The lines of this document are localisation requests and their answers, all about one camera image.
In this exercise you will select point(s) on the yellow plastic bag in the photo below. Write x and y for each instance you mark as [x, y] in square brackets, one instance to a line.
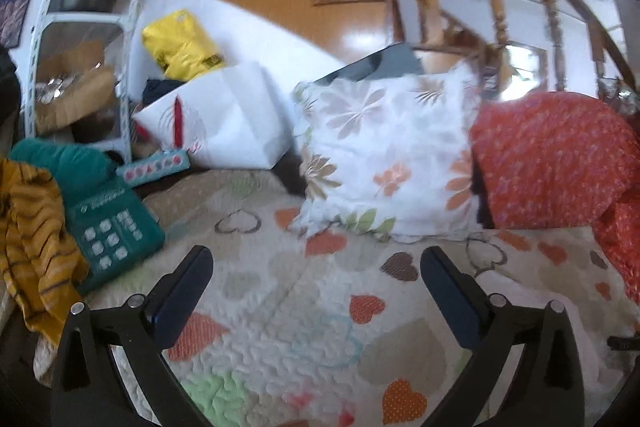
[180, 46]

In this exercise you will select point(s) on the teal cardboard box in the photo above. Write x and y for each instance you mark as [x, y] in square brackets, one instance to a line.
[114, 231]

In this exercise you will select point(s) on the large white board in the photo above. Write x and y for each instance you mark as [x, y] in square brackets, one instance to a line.
[240, 36]

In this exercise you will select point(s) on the quilted heart-pattern bedspread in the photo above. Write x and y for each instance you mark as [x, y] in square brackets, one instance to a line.
[339, 330]

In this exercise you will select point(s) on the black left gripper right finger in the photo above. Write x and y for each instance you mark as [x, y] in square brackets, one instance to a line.
[547, 387]

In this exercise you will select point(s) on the long light-blue patterned box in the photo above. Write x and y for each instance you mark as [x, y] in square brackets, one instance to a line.
[155, 167]

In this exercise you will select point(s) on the white paper shopping bag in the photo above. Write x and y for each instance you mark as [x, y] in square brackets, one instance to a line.
[229, 118]

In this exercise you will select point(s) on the dark framed picture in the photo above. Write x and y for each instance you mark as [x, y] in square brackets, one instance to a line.
[12, 19]

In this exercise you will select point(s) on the mustard striped garment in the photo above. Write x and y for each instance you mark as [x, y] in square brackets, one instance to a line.
[41, 263]

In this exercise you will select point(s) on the white metal shelf rack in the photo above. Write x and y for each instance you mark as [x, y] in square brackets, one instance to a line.
[57, 31]

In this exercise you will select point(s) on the cardboard box on shelf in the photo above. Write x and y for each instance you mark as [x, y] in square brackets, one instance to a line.
[72, 85]

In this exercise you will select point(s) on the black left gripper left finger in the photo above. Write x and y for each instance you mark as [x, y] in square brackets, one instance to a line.
[87, 389]

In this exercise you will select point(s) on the white floral pillow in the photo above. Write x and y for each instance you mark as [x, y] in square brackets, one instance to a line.
[390, 157]

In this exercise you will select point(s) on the orange floral cloth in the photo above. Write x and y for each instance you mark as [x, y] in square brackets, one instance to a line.
[561, 160]

